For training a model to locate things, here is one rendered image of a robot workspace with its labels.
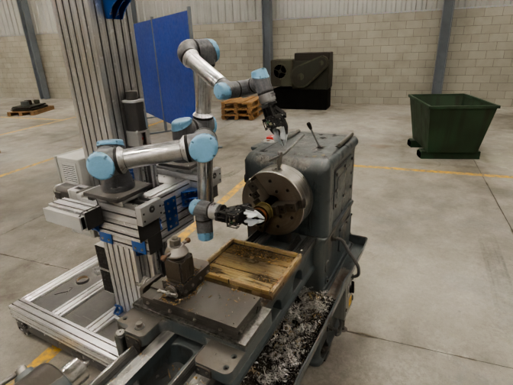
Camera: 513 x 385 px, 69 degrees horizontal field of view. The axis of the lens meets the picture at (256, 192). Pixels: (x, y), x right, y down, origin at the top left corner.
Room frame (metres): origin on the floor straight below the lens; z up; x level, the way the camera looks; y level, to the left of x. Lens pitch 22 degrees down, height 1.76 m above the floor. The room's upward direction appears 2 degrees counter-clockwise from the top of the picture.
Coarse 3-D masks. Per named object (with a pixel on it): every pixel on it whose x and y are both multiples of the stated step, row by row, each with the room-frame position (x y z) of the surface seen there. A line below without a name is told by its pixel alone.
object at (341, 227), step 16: (336, 224) 1.75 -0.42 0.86; (288, 240) 1.68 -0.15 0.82; (320, 240) 1.60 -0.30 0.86; (320, 256) 1.60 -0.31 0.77; (336, 256) 1.81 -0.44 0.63; (320, 272) 1.60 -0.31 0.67; (304, 288) 1.64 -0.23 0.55; (320, 288) 1.60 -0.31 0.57; (336, 320) 1.94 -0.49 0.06; (320, 352) 1.65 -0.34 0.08
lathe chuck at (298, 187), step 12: (264, 168) 1.66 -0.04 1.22; (276, 168) 1.60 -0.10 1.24; (264, 180) 1.57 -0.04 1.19; (276, 180) 1.54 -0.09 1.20; (288, 180) 1.52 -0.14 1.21; (300, 180) 1.56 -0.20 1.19; (252, 192) 1.60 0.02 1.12; (276, 192) 1.54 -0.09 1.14; (288, 192) 1.52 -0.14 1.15; (300, 192) 1.50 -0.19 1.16; (252, 204) 1.60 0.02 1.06; (276, 216) 1.54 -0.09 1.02; (288, 216) 1.52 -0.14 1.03; (300, 216) 1.49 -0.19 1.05; (276, 228) 1.54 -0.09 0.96; (288, 228) 1.52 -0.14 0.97
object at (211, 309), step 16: (144, 288) 1.11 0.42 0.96; (160, 288) 1.10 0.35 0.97; (208, 288) 1.09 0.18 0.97; (224, 288) 1.09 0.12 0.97; (160, 304) 1.03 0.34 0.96; (176, 304) 1.01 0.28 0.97; (192, 304) 1.01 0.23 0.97; (208, 304) 1.00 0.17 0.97; (224, 304) 1.00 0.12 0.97; (240, 304) 1.00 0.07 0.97; (256, 304) 1.00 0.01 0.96; (192, 320) 0.96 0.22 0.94; (208, 320) 0.94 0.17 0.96; (224, 320) 0.92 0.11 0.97; (240, 320) 0.92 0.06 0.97
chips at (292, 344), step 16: (304, 304) 1.46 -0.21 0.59; (320, 304) 1.50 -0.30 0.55; (288, 320) 1.36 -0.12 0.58; (304, 320) 1.35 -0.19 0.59; (320, 320) 1.36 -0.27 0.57; (272, 336) 1.29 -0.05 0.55; (288, 336) 1.30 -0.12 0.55; (304, 336) 1.25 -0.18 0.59; (272, 352) 1.18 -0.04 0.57; (288, 352) 1.17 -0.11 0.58; (304, 352) 1.19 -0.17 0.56; (256, 368) 1.13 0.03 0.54; (272, 368) 1.11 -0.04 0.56; (288, 368) 1.12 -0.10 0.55; (240, 384) 1.06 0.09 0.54; (256, 384) 1.05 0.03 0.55; (272, 384) 1.04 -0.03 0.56; (288, 384) 1.05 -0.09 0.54
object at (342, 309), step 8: (336, 240) 1.70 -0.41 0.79; (352, 256) 1.70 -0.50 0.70; (352, 280) 1.95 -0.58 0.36; (352, 288) 1.86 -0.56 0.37; (344, 296) 1.80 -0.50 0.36; (352, 296) 1.94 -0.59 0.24; (344, 304) 1.80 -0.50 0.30; (336, 312) 1.82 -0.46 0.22; (344, 312) 1.80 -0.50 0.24; (344, 320) 1.91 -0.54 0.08; (328, 328) 1.76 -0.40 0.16; (336, 328) 1.76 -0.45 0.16; (344, 328) 1.92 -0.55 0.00
